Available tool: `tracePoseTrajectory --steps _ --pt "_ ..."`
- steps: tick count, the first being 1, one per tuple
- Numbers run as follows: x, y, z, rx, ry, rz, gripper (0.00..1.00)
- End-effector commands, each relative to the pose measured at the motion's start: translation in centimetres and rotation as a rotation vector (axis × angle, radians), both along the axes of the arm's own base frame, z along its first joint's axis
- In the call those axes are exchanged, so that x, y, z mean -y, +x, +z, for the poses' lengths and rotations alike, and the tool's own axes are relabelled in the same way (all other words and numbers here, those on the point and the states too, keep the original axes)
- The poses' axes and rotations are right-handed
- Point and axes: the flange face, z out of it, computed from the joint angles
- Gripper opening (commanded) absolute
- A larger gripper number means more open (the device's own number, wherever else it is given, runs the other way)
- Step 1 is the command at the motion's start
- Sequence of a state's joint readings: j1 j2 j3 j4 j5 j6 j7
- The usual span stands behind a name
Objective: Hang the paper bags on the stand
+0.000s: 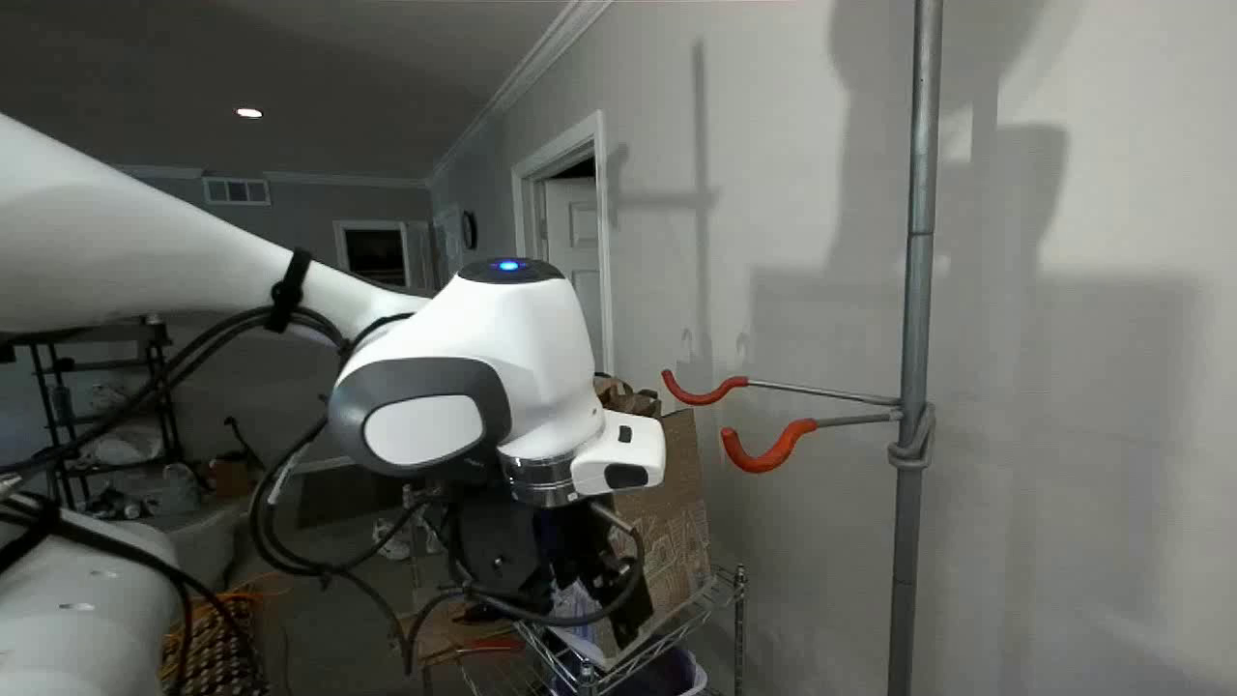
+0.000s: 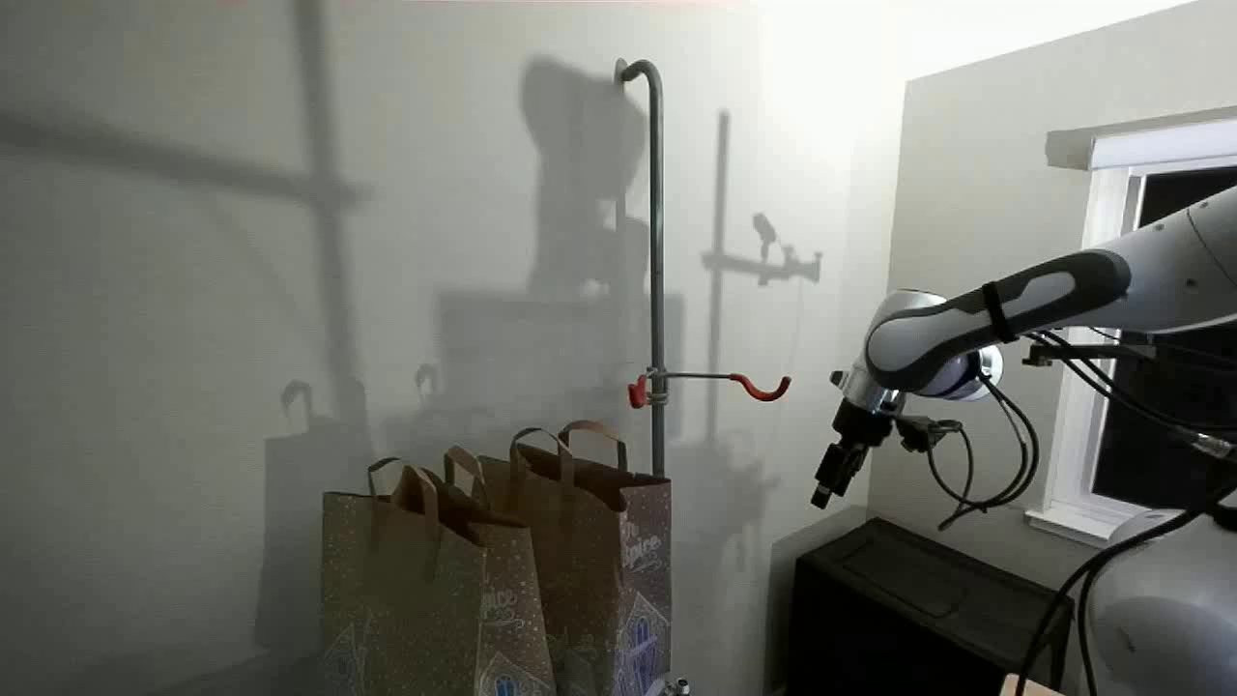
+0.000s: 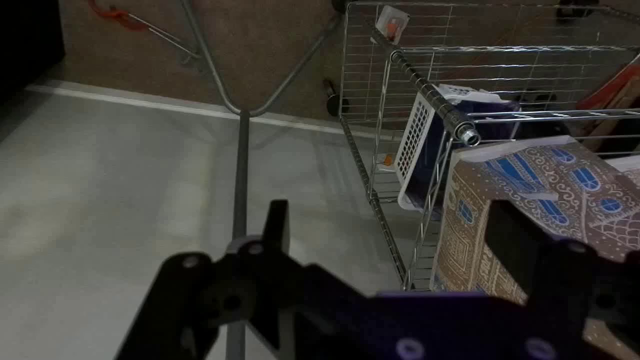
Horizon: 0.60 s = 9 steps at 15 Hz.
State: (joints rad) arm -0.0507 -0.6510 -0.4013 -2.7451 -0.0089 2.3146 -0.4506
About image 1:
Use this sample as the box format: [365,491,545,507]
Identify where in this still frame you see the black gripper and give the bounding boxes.
[447,496,607,614]

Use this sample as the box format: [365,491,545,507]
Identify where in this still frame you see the brown paper bag house print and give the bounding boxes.
[595,373,711,636]

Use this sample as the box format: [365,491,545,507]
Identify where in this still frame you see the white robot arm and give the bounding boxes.
[0,115,604,696]

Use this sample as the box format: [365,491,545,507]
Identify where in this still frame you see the grey metal stand pole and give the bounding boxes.
[884,0,948,696]

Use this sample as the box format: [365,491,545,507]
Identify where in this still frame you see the upper orange coated hook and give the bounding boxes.
[658,369,906,410]

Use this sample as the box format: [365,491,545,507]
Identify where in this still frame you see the orange coated hook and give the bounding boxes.
[658,369,906,410]
[715,406,906,477]

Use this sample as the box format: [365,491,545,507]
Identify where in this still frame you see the lower orange coated hook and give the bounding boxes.
[715,406,906,477]

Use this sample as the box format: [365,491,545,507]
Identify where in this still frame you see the orange woven basket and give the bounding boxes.
[160,587,267,696]

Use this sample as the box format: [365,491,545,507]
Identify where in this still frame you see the black metal shelf unit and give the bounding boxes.
[4,319,180,507]

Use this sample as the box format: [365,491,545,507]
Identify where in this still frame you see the wire metal shelf rack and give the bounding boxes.
[405,566,751,696]

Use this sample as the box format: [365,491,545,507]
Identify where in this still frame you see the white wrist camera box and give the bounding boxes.
[567,410,670,496]

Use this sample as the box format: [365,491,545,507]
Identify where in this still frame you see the white door frame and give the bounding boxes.
[510,114,615,373]

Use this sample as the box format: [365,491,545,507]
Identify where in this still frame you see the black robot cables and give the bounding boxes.
[0,306,651,696]

